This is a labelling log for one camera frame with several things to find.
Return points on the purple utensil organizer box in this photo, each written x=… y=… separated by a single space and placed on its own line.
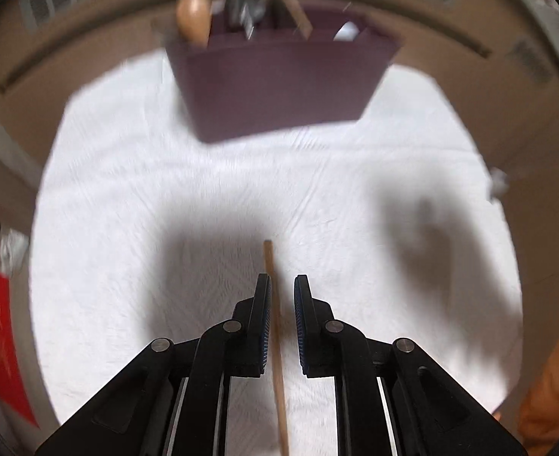
x=279 y=85

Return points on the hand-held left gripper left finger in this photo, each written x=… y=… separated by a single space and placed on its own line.
x=263 y=327

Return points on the white spoon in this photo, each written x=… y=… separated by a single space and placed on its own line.
x=347 y=32

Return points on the person's orange clothing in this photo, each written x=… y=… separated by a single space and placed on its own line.
x=555 y=389

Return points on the large metal spoon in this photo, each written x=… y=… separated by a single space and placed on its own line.
x=258 y=9

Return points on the wooden chopstick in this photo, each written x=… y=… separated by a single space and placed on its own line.
x=289 y=0
x=279 y=389

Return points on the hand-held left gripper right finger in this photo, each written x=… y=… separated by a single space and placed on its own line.
x=301 y=327

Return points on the white cloth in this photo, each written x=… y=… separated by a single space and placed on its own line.
x=213 y=190

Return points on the wooden spoon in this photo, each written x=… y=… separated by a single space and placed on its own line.
x=193 y=14

